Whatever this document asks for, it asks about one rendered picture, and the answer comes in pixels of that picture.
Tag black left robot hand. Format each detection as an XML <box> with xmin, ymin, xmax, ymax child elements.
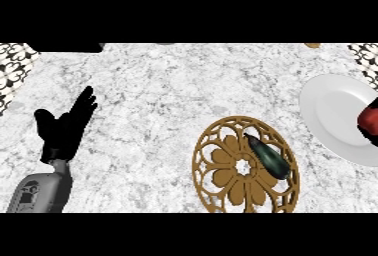
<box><xmin>33</xmin><ymin>85</ymin><xmax>99</xmax><ymax>165</ymax></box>

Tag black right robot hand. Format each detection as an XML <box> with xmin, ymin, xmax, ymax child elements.
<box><xmin>356</xmin><ymin>96</ymin><xmax>378</xmax><ymax>148</ymax></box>

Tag red bell pepper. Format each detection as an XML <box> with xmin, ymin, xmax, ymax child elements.
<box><xmin>357</xmin><ymin>108</ymin><xmax>378</xmax><ymax>137</ymax></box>

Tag white round plate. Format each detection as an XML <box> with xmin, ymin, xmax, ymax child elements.
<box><xmin>298</xmin><ymin>73</ymin><xmax>378</xmax><ymax>168</ymax></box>

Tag brown openwork round placemat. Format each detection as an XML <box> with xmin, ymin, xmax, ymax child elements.
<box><xmin>190</xmin><ymin>115</ymin><xmax>301</xmax><ymax>214</ymax></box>

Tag black appliance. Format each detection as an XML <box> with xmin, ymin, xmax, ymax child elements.
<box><xmin>27</xmin><ymin>42</ymin><xmax>106</xmax><ymax>54</ymax></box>

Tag dark green eggplant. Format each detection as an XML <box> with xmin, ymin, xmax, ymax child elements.
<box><xmin>242</xmin><ymin>132</ymin><xmax>292</xmax><ymax>181</ymax></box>

